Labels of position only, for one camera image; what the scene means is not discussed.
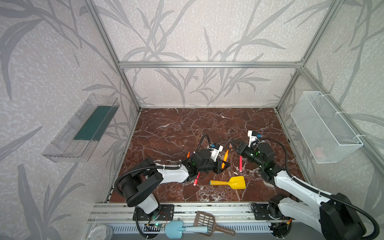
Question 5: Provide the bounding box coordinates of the clear plastic wall tray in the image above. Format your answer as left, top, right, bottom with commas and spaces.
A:
42, 94, 120, 163

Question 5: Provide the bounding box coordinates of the clear round lid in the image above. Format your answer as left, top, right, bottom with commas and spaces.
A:
86, 225, 114, 240

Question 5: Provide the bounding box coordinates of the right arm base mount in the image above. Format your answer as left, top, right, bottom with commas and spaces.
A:
251, 203, 287, 221

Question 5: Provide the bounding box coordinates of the red marker pen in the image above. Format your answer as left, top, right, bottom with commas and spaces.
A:
239, 156, 243, 173

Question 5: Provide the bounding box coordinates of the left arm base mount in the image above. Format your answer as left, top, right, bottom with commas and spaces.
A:
133, 204, 175, 221

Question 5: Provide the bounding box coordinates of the light blue toy shovel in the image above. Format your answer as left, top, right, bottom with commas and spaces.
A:
165, 221, 208, 239

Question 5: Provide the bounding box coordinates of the red pen lower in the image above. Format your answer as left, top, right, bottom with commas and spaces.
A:
193, 173, 201, 186

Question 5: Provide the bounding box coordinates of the white wire mesh basket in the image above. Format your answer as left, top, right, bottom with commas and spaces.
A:
291, 91, 364, 164

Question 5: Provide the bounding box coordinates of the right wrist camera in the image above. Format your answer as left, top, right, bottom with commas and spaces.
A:
248, 130, 262, 149

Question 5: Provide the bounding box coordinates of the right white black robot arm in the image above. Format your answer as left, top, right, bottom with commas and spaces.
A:
230, 138, 380, 240

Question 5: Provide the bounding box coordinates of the brown slotted scoop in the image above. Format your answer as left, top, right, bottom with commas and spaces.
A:
194, 211, 236, 236

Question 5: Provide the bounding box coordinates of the yellow toy shovel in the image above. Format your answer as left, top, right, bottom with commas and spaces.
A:
209, 176, 246, 190

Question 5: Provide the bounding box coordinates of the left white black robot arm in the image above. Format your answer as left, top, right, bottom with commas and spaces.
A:
114, 149, 231, 217

